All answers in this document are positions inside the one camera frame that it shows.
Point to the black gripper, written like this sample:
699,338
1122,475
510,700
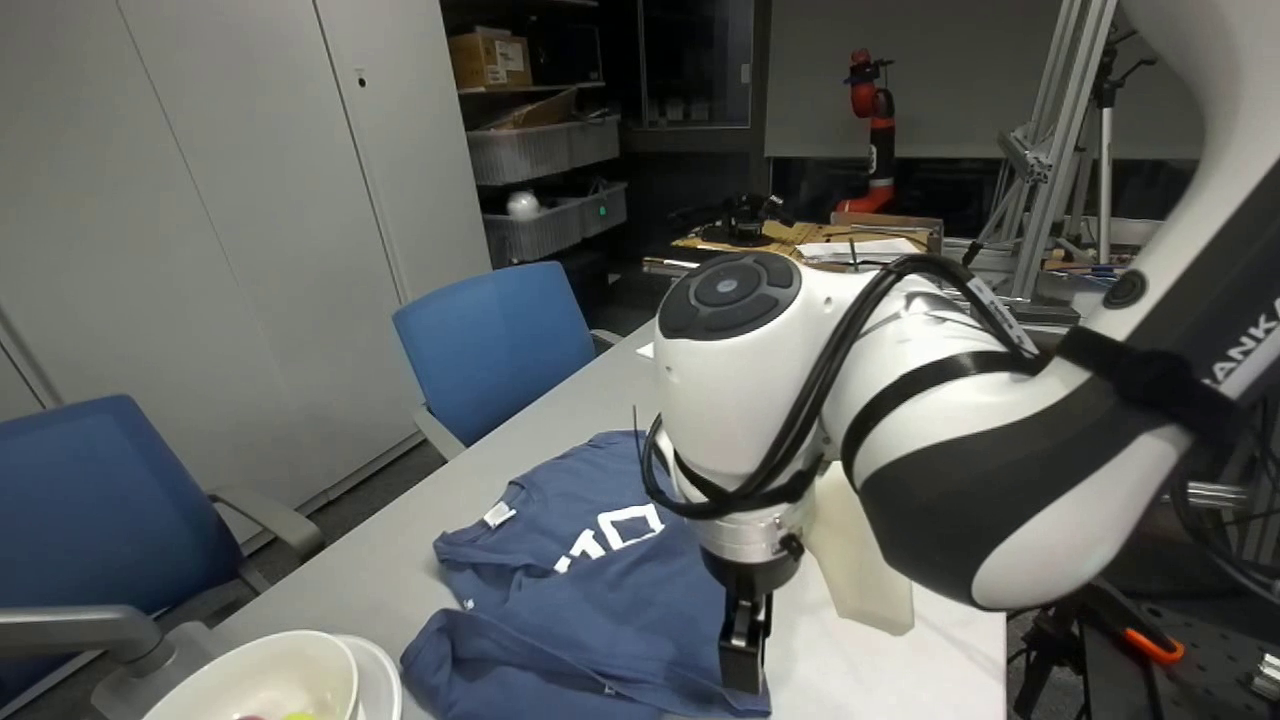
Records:
744,595

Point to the white plate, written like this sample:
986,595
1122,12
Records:
382,681

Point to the wooden boards pile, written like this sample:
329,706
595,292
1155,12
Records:
867,233

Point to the red fire extinguisher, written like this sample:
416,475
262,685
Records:
874,114

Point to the cardboard box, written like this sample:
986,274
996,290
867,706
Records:
488,60

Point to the black camera tripod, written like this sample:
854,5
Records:
1105,161

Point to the orange black clamp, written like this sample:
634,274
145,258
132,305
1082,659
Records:
1145,644

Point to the small white round object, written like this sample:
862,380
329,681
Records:
521,207

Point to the white bowl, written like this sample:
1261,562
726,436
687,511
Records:
266,664

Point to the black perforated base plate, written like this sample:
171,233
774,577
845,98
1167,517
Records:
1202,694

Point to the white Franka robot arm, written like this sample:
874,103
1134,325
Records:
744,385

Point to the blue printed T-shirt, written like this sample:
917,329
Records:
586,627

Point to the light grey cabinet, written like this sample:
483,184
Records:
202,203

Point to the aluminium profile frame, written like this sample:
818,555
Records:
1054,134

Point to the blue office chair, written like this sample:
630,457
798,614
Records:
493,347
92,504

